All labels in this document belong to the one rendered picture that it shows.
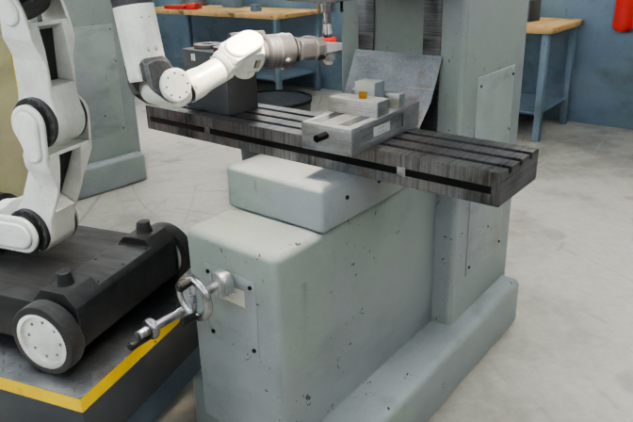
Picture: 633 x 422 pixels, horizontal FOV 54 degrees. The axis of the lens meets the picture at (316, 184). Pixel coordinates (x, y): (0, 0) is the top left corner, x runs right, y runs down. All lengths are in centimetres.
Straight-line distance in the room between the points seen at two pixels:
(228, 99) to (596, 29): 426
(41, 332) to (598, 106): 493
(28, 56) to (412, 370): 142
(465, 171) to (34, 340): 119
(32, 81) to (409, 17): 110
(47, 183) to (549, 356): 183
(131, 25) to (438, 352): 137
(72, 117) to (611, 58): 469
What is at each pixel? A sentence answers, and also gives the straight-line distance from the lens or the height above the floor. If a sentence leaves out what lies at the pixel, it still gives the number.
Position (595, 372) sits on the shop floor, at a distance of 253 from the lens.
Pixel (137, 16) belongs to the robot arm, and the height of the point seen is 131.
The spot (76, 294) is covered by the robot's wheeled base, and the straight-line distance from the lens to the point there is 178.
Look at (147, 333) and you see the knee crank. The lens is 166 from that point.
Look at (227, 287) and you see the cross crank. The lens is 155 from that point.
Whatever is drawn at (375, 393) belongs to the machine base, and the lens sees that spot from 196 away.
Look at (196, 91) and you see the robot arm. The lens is 151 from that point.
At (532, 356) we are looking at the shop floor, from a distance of 254.
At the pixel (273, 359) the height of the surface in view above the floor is 48.
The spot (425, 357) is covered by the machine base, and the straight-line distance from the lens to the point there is 211.
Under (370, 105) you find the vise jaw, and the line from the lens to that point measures 158.
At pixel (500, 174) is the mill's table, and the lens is 142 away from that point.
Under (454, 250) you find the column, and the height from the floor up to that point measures 49.
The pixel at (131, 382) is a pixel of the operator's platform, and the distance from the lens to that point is 190.
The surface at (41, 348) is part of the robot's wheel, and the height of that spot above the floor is 47.
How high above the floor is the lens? 142
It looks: 20 degrees down
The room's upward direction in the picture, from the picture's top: 1 degrees counter-clockwise
